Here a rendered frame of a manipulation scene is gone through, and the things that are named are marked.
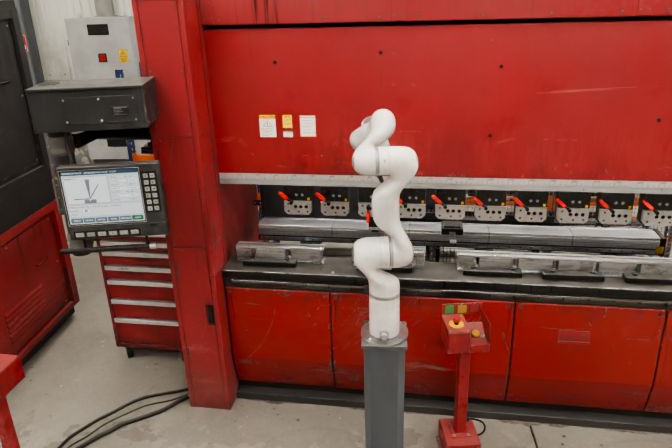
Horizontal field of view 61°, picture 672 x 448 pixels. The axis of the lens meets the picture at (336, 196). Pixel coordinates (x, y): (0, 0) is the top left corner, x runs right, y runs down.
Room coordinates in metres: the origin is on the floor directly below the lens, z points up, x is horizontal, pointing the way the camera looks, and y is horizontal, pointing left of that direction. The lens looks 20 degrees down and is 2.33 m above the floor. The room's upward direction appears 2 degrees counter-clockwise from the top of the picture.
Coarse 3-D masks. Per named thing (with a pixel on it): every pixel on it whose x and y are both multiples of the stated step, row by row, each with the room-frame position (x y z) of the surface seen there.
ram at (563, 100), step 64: (256, 64) 2.87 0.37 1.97; (320, 64) 2.82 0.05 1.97; (384, 64) 2.77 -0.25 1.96; (448, 64) 2.72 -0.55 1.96; (512, 64) 2.67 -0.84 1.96; (576, 64) 2.62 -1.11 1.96; (640, 64) 2.58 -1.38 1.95; (256, 128) 2.87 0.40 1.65; (320, 128) 2.82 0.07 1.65; (448, 128) 2.72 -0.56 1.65; (512, 128) 2.67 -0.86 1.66; (576, 128) 2.62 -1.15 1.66; (640, 128) 2.57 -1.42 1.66; (640, 192) 2.57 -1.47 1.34
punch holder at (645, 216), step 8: (640, 200) 2.62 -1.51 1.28; (648, 200) 2.56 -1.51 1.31; (656, 200) 2.55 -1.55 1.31; (664, 200) 2.55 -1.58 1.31; (640, 208) 2.61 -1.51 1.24; (648, 208) 2.56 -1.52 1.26; (656, 208) 2.55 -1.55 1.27; (664, 208) 2.54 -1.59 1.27; (640, 216) 2.59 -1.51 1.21; (648, 216) 2.55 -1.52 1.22; (656, 216) 2.56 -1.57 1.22; (664, 216) 2.54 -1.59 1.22; (648, 224) 2.55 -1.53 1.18; (656, 224) 2.55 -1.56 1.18; (664, 224) 2.54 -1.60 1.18
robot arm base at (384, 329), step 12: (372, 300) 1.93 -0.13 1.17; (396, 300) 1.92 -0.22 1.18; (372, 312) 1.93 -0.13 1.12; (384, 312) 1.91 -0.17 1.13; (396, 312) 1.93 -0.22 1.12; (372, 324) 1.93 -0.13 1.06; (384, 324) 1.91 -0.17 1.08; (396, 324) 1.93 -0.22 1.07; (372, 336) 1.93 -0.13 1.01; (384, 336) 1.89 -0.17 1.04; (396, 336) 1.93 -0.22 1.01
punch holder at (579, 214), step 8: (560, 192) 2.62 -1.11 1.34; (568, 192) 2.62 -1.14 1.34; (576, 192) 2.61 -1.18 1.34; (584, 192) 2.61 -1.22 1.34; (568, 200) 2.62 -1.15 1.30; (576, 200) 2.61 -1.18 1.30; (584, 200) 2.60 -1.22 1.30; (560, 208) 2.62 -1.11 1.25; (576, 208) 2.61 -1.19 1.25; (584, 208) 2.61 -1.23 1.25; (560, 216) 2.62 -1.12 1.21; (568, 216) 2.61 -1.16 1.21; (576, 216) 2.61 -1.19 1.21; (584, 216) 2.60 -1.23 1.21
